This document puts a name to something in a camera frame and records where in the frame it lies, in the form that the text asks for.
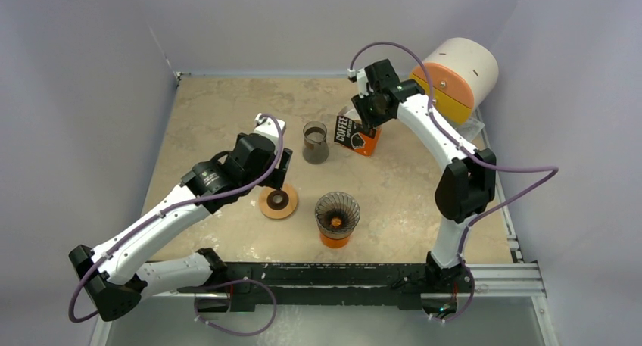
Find round drawer organizer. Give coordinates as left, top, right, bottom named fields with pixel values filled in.
left=409, top=37, right=499, bottom=126

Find smoky grey glass dripper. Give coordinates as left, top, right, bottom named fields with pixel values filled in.
left=314, top=192, right=361, bottom=239

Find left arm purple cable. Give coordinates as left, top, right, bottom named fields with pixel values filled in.
left=67, top=114, right=286, bottom=325

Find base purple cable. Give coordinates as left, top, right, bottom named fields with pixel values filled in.
left=193, top=278, right=278, bottom=338

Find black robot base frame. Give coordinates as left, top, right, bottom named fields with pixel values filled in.
left=178, top=261, right=474, bottom=318

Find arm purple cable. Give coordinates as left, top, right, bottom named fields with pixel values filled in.
left=349, top=42, right=560, bottom=325
left=67, top=114, right=286, bottom=325

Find light bamboo dripper stand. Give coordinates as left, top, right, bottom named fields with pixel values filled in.
left=257, top=184, right=299, bottom=220

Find grey glass carafe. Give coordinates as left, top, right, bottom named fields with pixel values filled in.
left=302, top=121, right=329, bottom=164

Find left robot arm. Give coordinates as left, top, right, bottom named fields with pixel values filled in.
left=67, top=114, right=292, bottom=323

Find paper leaflet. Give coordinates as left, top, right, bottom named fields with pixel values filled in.
left=456, top=117, right=485, bottom=142

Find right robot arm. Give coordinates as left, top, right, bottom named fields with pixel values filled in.
left=347, top=59, right=497, bottom=291

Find coffee paper filter box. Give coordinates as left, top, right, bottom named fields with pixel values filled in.
left=333, top=106, right=381, bottom=157

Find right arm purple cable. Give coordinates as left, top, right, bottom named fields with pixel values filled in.
left=349, top=42, right=560, bottom=325

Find orange glass carafe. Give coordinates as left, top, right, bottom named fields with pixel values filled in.
left=319, top=232, right=352, bottom=248

